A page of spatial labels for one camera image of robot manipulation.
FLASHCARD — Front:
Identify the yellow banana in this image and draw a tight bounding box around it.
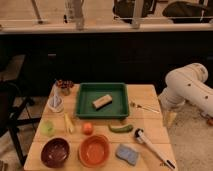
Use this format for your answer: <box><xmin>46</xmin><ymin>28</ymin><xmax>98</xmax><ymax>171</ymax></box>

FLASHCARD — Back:
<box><xmin>64</xmin><ymin>113</ymin><xmax>74</xmax><ymax>134</ymax></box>

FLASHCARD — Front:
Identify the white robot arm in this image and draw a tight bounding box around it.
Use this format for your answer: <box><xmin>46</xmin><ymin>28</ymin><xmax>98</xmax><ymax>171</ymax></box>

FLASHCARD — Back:
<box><xmin>158</xmin><ymin>63</ymin><xmax>213</xmax><ymax>118</ymax></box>

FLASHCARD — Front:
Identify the orange bowl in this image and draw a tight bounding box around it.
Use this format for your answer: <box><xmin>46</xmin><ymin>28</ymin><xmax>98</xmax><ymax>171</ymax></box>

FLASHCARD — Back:
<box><xmin>78</xmin><ymin>135</ymin><xmax>110</xmax><ymax>168</ymax></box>

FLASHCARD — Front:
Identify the purple bowl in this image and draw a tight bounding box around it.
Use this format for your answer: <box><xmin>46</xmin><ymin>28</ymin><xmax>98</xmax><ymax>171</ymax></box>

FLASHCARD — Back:
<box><xmin>41</xmin><ymin>138</ymin><xmax>70</xmax><ymax>168</ymax></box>

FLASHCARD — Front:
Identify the beige sponge block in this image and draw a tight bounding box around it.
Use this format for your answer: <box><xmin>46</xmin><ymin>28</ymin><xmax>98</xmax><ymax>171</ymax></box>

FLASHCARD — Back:
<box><xmin>92</xmin><ymin>94</ymin><xmax>112</xmax><ymax>109</ymax></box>

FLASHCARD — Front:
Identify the green plastic tray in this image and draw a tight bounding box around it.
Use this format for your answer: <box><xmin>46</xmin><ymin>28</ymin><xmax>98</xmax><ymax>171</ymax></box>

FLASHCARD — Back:
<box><xmin>76</xmin><ymin>83</ymin><xmax>129</xmax><ymax>119</ymax></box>

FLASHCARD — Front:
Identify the metal fork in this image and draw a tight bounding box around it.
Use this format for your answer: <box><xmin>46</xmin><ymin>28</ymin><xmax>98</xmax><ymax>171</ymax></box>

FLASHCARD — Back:
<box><xmin>130</xmin><ymin>102</ymin><xmax>160</xmax><ymax>114</ymax></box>

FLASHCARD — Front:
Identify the brown jar of items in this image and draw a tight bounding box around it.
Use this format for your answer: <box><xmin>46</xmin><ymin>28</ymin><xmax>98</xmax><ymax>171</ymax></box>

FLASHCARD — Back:
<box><xmin>56</xmin><ymin>80</ymin><xmax>74</xmax><ymax>96</ymax></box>

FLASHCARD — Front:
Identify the orange tomato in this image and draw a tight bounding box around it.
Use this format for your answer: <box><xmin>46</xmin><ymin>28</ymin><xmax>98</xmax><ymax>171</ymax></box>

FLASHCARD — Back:
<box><xmin>82</xmin><ymin>122</ymin><xmax>93</xmax><ymax>135</ymax></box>

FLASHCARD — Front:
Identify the green cucumber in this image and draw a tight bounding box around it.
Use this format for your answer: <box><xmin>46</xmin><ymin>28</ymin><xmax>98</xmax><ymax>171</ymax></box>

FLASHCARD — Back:
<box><xmin>108</xmin><ymin>124</ymin><xmax>134</xmax><ymax>133</ymax></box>

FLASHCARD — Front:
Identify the wooden table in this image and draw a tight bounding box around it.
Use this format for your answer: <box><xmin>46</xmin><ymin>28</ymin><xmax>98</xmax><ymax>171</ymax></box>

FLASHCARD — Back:
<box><xmin>24</xmin><ymin>85</ymin><xmax>178</xmax><ymax>171</ymax></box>

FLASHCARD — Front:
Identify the white cup with utensil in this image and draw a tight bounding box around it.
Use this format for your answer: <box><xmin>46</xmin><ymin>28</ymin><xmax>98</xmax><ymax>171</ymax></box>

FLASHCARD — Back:
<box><xmin>47</xmin><ymin>86</ymin><xmax>63</xmax><ymax>113</ymax></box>

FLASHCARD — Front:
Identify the blue sponge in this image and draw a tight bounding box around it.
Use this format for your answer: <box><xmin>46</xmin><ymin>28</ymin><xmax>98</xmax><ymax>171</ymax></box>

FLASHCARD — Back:
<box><xmin>115</xmin><ymin>144</ymin><xmax>139</xmax><ymax>166</ymax></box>

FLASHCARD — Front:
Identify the black chair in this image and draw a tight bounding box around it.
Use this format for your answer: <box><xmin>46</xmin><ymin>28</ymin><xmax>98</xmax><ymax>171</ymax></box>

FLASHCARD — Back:
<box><xmin>0</xmin><ymin>54</ymin><xmax>43</xmax><ymax>167</ymax></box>

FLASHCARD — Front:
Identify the white handled brush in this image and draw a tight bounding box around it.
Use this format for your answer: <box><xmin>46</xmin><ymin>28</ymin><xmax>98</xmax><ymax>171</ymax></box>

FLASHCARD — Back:
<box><xmin>134</xmin><ymin>128</ymin><xmax>176</xmax><ymax>171</ymax></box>

